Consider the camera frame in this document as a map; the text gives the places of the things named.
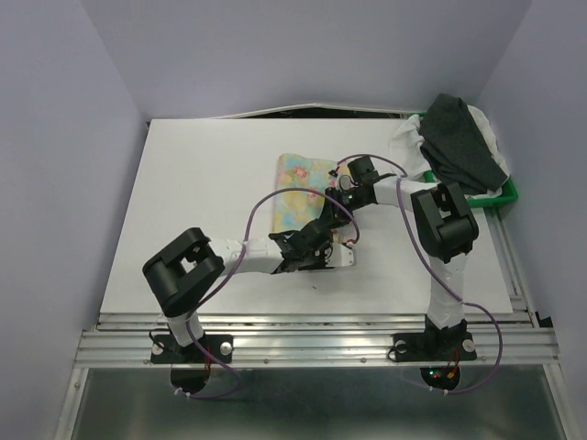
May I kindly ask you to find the floral pastel skirt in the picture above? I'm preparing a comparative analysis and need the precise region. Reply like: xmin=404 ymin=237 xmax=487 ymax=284
xmin=272 ymin=153 xmax=337 ymax=233

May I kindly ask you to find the dark grey dotted skirt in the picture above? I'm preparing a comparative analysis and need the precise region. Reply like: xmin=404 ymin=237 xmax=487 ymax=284
xmin=419 ymin=93 xmax=507 ymax=195

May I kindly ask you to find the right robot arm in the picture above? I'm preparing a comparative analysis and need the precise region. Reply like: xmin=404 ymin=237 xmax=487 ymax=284
xmin=320 ymin=155 xmax=479 ymax=358

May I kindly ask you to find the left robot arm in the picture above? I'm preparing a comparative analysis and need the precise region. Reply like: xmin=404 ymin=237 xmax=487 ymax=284
xmin=142 ymin=220 xmax=345 ymax=361

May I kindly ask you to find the white skirt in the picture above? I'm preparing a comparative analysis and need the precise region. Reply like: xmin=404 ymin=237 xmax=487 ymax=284
xmin=389 ymin=104 xmax=509 ymax=201

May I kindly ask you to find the green plastic basket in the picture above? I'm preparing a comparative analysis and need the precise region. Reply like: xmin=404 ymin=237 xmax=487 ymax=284
xmin=407 ymin=112 xmax=520 ymax=215

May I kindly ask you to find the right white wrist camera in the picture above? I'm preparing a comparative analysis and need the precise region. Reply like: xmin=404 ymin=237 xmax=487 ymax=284
xmin=336 ymin=173 xmax=354 ymax=191

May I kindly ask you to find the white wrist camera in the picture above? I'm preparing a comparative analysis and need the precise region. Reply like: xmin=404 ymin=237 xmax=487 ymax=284
xmin=325 ymin=243 xmax=356 ymax=269
xmin=336 ymin=173 xmax=354 ymax=191

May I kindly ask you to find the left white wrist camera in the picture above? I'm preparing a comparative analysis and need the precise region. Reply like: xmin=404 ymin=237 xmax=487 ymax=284
xmin=325 ymin=243 xmax=356 ymax=269

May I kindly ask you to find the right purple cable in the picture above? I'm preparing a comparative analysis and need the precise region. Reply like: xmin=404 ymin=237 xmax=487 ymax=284
xmin=329 ymin=154 xmax=504 ymax=396

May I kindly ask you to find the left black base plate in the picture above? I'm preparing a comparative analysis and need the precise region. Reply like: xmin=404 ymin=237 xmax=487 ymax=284
xmin=149 ymin=333 xmax=234 ymax=365

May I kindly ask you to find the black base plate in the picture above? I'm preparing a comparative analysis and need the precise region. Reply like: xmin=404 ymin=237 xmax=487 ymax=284
xmin=149 ymin=333 xmax=234 ymax=365
xmin=388 ymin=333 xmax=477 ymax=363

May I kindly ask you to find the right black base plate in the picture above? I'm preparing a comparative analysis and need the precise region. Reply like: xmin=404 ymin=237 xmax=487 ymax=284
xmin=388 ymin=333 xmax=477 ymax=363

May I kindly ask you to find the aluminium rail frame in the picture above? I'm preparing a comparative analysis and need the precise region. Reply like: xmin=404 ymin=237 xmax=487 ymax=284
xmin=55 ymin=209 xmax=581 ymax=439

